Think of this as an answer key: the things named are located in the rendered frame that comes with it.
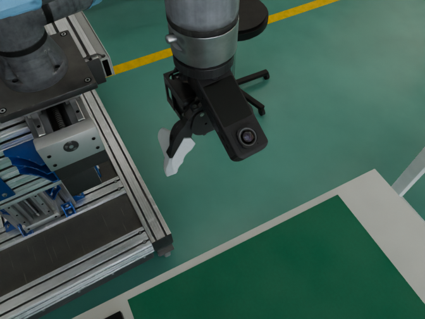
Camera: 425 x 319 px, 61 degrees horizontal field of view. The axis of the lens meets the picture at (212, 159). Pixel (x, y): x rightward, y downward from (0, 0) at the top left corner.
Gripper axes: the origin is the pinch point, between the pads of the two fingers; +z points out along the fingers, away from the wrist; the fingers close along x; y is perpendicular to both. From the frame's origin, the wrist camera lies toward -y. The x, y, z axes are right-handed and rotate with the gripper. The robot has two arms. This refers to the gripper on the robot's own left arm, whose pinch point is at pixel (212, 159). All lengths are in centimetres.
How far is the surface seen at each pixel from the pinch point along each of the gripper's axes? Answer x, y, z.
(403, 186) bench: -91, -2, 85
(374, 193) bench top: -47, -8, 40
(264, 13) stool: -84, 97, 59
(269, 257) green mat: -11.2, -9.0, 40.2
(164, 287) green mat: 14.7, -2.7, 40.3
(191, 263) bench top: 6.4, -0.8, 40.5
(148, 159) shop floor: -8, 84, 115
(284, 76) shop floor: -110, 100, 115
